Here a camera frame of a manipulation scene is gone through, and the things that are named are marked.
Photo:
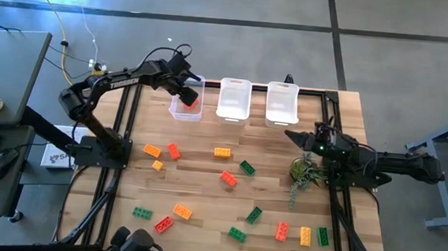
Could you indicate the potted succulent plant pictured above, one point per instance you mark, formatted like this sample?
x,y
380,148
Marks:
x,y
302,170

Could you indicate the black support beam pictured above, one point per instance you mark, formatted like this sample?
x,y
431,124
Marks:
x,y
46,127

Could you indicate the green toy brick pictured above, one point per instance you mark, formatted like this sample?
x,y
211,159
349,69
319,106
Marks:
x,y
323,236
253,215
237,234
247,168
142,212

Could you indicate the small orange toy brick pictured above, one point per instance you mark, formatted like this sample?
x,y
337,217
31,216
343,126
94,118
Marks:
x,y
157,165

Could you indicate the black computer mouse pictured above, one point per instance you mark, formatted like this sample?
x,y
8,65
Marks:
x,y
2,163

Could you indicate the grey desk top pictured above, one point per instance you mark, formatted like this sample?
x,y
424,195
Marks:
x,y
6,70

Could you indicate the clear plastic bin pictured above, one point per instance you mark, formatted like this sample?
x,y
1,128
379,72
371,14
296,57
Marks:
x,y
185,117

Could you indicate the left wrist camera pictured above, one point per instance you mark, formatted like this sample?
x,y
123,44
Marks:
x,y
179,64

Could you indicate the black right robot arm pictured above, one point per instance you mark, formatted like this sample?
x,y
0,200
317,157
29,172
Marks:
x,y
395,161

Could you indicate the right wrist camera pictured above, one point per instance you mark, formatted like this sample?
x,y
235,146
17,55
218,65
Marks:
x,y
324,133

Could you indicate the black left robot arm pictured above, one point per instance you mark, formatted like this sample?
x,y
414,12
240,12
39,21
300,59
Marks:
x,y
124,82

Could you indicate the blue-grey table frame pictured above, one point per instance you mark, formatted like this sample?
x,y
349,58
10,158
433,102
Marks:
x,y
444,222

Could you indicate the yellow power plug box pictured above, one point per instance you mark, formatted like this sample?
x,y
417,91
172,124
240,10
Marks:
x,y
98,68

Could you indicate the white plastic bin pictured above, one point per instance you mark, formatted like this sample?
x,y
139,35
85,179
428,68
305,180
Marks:
x,y
233,102
282,106

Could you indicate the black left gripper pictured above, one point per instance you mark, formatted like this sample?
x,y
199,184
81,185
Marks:
x,y
175,82

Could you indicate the red toy brick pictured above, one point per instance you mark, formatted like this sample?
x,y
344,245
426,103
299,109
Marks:
x,y
281,231
173,151
192,105
163,224
228,178

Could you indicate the black clamp knob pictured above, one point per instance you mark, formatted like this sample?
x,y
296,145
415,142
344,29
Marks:
x,y
289,78

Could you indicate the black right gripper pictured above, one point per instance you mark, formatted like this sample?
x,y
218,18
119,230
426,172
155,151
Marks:
x,y
325,150

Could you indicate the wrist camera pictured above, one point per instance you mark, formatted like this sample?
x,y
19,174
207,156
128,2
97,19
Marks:
x,y
179,64
324,133

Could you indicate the white printed paper sign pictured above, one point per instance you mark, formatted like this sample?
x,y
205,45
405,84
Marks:
x,y
53,157

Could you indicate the yellow toy brick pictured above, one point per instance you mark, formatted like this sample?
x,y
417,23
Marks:
x,y
222,152
305,236

